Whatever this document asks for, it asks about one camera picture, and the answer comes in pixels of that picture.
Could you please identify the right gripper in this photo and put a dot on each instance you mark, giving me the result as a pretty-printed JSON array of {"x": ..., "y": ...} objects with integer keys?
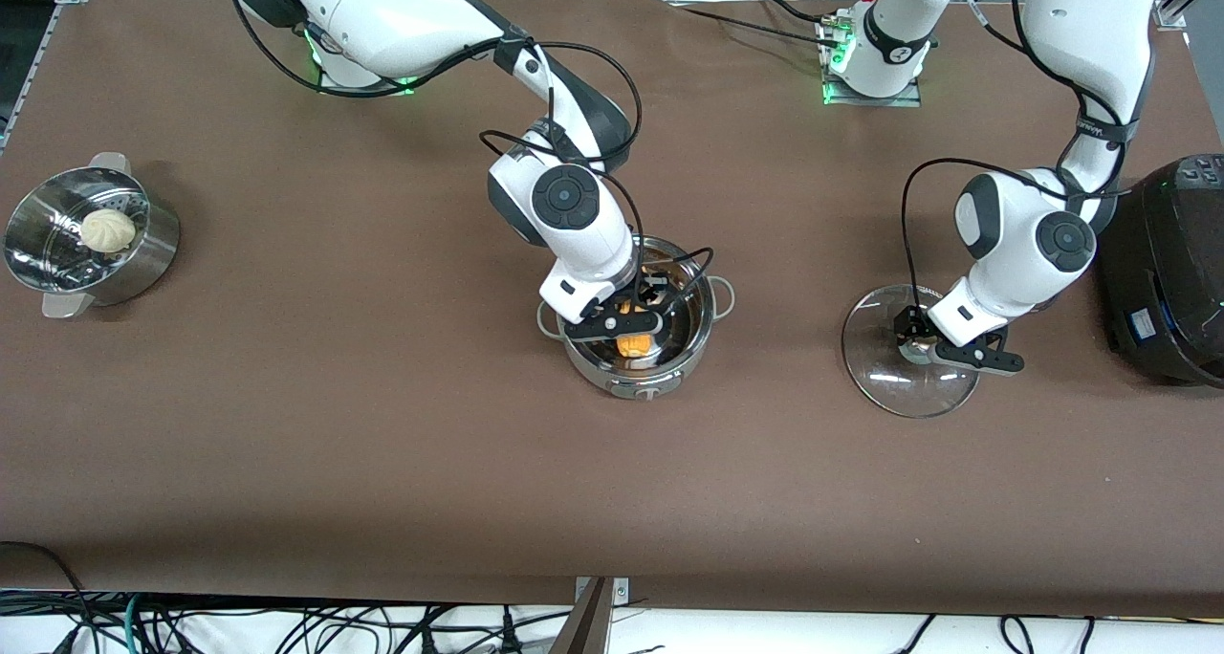
[{"x": 651, "y": 292}]

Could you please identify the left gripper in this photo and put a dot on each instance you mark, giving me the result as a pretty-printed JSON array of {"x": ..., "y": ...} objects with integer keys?
[{"x": 909, "y": 326}]

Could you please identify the glass pot lid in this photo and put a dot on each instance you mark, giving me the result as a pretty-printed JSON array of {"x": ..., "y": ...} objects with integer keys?
[{"x": 899, "y": 386}]

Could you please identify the yellow corn cob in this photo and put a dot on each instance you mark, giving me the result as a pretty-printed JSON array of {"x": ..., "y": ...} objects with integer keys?
[{"x": 633, "y": 346}]

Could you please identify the steel electric cooking pot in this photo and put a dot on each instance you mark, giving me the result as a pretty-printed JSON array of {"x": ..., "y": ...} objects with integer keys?
[{"x": 693, "y": 329}]

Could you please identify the steel steamer pot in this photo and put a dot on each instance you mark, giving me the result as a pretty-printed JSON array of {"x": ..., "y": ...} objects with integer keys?
[{"x": 48, "y": 252}]

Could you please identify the black rice cooker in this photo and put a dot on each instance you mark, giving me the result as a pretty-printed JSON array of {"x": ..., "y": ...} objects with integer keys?
[{"x": 1167, "y": 272}]

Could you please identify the white steamed bun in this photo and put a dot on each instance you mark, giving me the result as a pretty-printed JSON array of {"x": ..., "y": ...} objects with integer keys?
[{"x": 107, "y": 231}]

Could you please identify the small metal table bracket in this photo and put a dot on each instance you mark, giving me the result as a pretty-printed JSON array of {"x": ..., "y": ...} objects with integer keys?
[{"x": 620, "y": 592}]

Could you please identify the dark camera mount pole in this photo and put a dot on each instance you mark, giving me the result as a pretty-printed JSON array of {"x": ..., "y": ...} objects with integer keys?
[{"x": 585, "y": 630}]

